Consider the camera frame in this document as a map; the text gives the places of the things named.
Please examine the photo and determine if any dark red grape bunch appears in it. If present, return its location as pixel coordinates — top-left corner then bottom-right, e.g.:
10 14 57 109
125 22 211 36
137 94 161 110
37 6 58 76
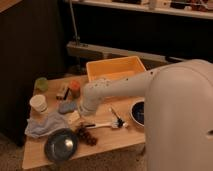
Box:
75 124 98 146

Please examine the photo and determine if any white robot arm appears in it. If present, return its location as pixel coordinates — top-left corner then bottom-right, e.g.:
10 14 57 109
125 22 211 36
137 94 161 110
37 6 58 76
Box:
77 59 213 171

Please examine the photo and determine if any white paper cup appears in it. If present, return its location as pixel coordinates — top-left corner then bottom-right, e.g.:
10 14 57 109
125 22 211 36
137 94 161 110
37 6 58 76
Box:
29 94 47 114

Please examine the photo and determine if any green plastic cup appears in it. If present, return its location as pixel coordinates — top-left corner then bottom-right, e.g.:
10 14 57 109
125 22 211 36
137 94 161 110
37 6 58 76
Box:
35 77 48 92

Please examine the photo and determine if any wooden low table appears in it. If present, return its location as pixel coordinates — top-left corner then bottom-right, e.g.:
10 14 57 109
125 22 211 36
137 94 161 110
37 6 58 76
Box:
21 75 148 171

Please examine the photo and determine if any small wooden block toy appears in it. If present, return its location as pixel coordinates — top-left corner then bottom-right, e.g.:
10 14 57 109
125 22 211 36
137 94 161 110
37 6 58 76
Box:
56 86 69 100

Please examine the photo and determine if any dark metal bowl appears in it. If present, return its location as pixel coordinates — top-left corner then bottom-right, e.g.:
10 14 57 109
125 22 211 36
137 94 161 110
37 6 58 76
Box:
44 128 78 163

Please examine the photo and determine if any orange capped jar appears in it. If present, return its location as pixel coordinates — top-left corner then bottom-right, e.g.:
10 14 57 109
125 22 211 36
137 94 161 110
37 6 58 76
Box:
69 80 80 98

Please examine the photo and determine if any light blue cloth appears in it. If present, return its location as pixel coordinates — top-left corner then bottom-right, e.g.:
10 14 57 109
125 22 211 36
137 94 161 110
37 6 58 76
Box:
25 111 69 138

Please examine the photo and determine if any yellow plastic bin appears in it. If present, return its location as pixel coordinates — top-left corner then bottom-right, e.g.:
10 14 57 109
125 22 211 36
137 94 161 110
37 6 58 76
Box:
86 56 146 81

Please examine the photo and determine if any dark blue ceramic bowl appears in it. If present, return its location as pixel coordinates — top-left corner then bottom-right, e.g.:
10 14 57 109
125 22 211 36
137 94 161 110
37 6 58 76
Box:
130 101 144 126

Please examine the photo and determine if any grey metal rail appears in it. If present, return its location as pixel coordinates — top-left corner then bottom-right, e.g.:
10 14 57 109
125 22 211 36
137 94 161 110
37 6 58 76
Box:
66 41 183 63

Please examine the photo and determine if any white wall shelf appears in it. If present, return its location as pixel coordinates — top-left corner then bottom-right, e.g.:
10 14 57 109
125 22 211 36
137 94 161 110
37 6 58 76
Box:
73 0 213 20

